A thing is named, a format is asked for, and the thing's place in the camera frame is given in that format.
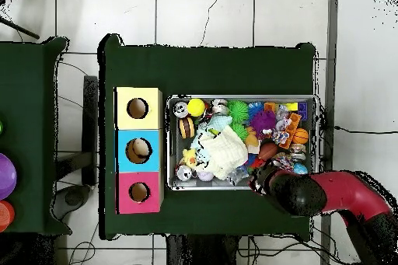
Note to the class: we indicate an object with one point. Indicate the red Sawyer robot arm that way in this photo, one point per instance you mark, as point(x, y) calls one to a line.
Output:
point(348, 193)

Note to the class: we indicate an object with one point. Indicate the clear shallow mesh bin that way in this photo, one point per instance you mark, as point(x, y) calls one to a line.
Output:
point(316, 134)

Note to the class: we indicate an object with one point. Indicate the wooden box with three holes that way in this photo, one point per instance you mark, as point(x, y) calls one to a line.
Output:
point(138, 131)

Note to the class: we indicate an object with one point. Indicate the cream knitted cloth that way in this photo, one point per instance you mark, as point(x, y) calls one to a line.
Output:
point(225, 152)

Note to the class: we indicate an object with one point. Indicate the purple spiky ball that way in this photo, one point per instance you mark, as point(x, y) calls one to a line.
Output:
point(262, 122)

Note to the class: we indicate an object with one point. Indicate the small orange basketball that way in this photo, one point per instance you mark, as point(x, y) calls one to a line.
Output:
point(300, 136)

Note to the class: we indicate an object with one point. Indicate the light teal cloth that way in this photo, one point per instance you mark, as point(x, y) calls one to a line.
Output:
point(202, 137)

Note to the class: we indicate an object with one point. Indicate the green spiky ball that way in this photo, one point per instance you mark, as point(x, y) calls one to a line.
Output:
point(238, 110)

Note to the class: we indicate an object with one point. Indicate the red soda can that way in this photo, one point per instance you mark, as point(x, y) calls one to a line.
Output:
point(185, 173)

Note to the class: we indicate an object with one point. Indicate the crushed silver can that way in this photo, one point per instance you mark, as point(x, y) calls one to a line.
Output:
point(220, 106)

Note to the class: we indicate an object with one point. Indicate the yellow tennis ball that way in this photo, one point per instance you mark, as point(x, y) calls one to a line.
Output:
point(196, 107)

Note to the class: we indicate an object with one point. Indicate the silver can with pull tab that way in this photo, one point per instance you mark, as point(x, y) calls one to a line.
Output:
point(180, 109)

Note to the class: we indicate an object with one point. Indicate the black side stand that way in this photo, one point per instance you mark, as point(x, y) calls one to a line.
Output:
point(90, 128)

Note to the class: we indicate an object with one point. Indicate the dark green side table cloth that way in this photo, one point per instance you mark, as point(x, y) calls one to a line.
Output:
point(31, 122)

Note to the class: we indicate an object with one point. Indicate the purple disc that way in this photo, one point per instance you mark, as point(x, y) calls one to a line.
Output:
point(6, 177)

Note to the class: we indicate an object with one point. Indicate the red disc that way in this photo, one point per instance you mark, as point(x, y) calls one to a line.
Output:
point(5, 215)

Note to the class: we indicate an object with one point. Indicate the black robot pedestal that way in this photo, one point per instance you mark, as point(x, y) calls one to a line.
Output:
point(205, 252)

